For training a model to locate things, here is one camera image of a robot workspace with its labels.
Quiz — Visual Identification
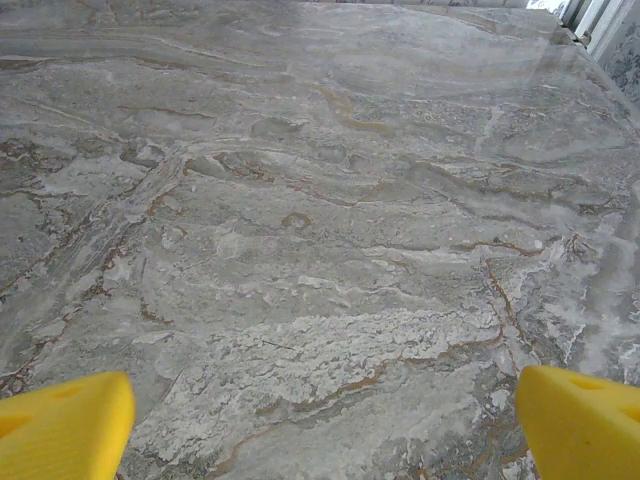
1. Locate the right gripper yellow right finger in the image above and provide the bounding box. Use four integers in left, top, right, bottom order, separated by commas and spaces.
515, 364, 640, 480

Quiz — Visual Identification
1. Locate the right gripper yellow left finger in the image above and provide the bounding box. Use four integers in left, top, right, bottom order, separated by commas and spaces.
0, 370, 137, 480

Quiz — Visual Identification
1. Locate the aluminium frame post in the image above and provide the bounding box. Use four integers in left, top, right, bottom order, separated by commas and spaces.
558, 0, 634, 54

